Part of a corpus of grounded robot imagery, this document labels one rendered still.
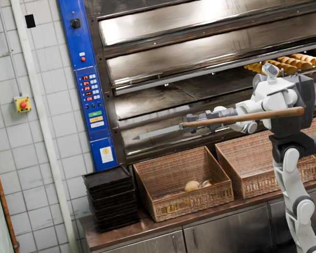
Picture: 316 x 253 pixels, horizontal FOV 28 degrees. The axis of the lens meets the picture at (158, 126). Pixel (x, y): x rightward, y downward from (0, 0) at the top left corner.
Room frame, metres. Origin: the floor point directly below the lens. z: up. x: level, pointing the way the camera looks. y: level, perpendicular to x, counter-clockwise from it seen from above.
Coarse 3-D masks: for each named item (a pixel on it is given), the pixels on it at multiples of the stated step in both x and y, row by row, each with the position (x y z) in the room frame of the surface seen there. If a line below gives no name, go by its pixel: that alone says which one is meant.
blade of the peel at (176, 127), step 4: (168, 128) 3.74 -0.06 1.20; (172, 128) 3.75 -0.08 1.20; (176, 128) 3.75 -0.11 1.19; (152, 132) 3.72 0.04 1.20; (156, 132) 3.73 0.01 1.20; (160, 132) 3.73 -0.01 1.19; (164, 132) 3.73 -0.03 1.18; (168, 132) 3.74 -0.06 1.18; (140, 136) 3.71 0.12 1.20; (144, 136) 3.71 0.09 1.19; (148, 136) 3.71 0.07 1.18
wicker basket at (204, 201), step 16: (160, 160) 4.26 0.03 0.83; (176, 160) 4.28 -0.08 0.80; (192, 160) 4.30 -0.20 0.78; (208, 160) 4.31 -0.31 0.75; (144, 176) 4.21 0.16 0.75; (160, 176) 4.23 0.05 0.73; (176, 176) 4.24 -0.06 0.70; (208, 176) 4.28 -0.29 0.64; (224, 176) 3.98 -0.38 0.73; (144, 192) 3.98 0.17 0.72; (160, 192) 4.19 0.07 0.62; (176, 192) 4.20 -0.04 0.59; (192, 192) 3.83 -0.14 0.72; (208, 192) 3.85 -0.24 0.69; (224, 192) 4.04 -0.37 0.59; (160, 208) 3.78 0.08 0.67; (176, 208) 3.92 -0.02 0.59; (192, 208) 3.83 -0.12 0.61
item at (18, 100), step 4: (24, 96) 4.04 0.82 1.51; (28, 96) 4.04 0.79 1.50; (16, 100) 4.02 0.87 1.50; (20, 100) 4.03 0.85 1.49; (24, 100) 4.03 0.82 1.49; (28, 100) 4.04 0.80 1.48; (16, 104) 4.02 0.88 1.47; (28, 104) 4.04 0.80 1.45; (16, 108) 4.02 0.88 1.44; (20, 108) 4.02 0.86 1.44; (24, 108) 4.03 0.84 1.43; (28, 108) 4.03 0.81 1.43; (20, 112) 4.03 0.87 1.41
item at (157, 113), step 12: (312, 72) 4.58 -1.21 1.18; (216, 96) 4.41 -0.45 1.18; (228, 96) 4.40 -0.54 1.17; (240, 96) 4.42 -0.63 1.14; (168, 108) 4.32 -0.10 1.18; (180, 108) 4.32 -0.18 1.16; (192, 108) 4.34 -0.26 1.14; (120, 120) 4.24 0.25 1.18; (132, 120) 4.25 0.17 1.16; (144, 120) 4.27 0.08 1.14
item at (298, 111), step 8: (264, 112) 2.36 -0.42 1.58; (272, 112) 2.27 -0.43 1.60; (280, 112) 2.19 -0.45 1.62; (288, 112) 2.12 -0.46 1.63; (296, 112) 2.06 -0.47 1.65; (208, 120) 3.13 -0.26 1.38; (216, 120) 2.98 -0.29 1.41; (224, 120) 2.85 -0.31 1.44; (232, 120) 2.74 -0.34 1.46; (240, 120) 2.64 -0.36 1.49; (248, 120) 2.55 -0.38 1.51
